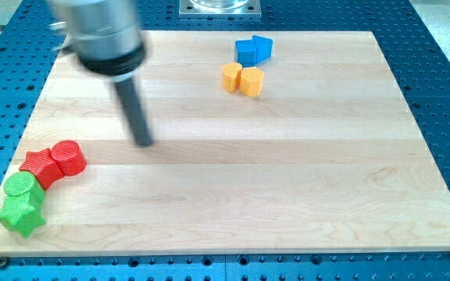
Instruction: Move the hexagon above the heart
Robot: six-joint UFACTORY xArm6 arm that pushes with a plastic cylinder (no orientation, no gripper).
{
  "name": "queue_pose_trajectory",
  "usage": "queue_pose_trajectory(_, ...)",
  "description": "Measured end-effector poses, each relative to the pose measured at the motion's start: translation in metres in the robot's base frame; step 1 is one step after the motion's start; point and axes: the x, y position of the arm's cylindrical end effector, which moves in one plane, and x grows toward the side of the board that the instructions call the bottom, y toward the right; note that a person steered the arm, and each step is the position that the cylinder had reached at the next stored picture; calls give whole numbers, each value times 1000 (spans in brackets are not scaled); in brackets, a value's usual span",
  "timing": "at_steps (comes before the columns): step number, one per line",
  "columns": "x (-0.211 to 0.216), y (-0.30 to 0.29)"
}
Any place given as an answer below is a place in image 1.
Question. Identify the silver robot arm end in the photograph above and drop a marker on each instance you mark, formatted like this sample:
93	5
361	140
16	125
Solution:
105	35

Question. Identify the yellow hexagon block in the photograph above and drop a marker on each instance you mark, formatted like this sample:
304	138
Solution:
251	82

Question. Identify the yellow heart block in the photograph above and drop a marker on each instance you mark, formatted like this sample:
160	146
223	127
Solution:
231	76

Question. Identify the light wooden board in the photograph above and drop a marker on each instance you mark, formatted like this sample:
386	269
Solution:
328	158

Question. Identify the blue cube block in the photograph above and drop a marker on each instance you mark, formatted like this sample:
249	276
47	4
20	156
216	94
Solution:
245	52

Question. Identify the blue pentagon block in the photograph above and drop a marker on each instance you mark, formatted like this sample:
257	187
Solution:
263	48

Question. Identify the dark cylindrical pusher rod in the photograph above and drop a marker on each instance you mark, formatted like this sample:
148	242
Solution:
127	94

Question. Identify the red cylinder block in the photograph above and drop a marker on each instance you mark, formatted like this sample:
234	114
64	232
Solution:
69	157

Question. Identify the red star block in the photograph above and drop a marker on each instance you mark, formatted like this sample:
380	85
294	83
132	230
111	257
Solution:
44	168

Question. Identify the green cylinder block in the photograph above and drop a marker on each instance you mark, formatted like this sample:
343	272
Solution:
22	183

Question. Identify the green star block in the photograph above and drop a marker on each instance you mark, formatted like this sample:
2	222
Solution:
21	214

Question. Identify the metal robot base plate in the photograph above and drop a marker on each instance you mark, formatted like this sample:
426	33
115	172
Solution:
199	8

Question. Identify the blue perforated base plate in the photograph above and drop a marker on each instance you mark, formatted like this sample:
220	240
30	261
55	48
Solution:
418	63

